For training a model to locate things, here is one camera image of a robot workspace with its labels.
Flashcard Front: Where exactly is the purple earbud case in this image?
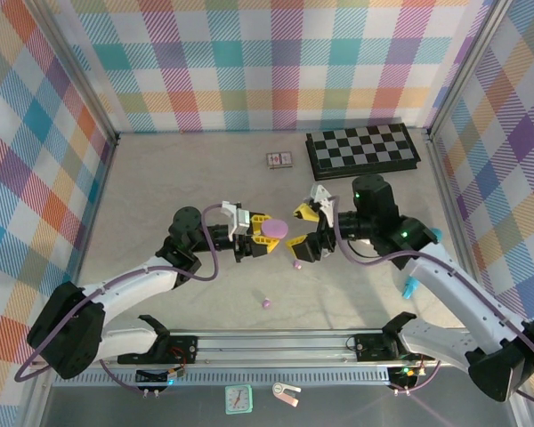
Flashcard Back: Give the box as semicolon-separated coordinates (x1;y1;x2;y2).
261;218;290;239

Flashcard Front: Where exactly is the small playing card box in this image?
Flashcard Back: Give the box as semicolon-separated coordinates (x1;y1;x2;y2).
265;151;295;171

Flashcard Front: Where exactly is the black white chessboard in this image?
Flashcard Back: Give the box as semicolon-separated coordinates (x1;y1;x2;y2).
304;124;422;181

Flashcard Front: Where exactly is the teal cylindrical bottle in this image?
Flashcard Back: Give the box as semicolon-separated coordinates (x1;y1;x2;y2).
402;226;442;299

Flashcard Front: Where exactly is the white pink small tool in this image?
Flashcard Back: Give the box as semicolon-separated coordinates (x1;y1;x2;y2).
271;382;302;407

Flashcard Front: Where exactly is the black controller board with LED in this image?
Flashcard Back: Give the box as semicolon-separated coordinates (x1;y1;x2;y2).
389;365;428;386
135;367;186;384

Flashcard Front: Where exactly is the teal square clock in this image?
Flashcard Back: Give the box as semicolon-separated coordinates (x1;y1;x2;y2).
224;384;253;415

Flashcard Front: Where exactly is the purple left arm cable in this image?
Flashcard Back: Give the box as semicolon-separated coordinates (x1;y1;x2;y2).
16;203;226;395

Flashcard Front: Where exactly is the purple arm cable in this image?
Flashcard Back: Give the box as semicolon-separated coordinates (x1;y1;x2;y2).
16;203;226;395
331;195;534;406

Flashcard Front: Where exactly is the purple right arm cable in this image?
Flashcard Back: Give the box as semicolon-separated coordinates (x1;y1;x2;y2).
331;195;534;406

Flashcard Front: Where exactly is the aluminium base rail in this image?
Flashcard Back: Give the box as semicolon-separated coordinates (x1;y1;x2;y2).
100;328;441;370

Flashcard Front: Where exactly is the slotted metal cable tray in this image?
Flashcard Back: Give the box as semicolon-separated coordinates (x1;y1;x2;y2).
53;367;391;387

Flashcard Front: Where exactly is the aluminium frame post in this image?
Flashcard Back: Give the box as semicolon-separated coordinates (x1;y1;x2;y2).
425;0;513;139
26;0;120;146

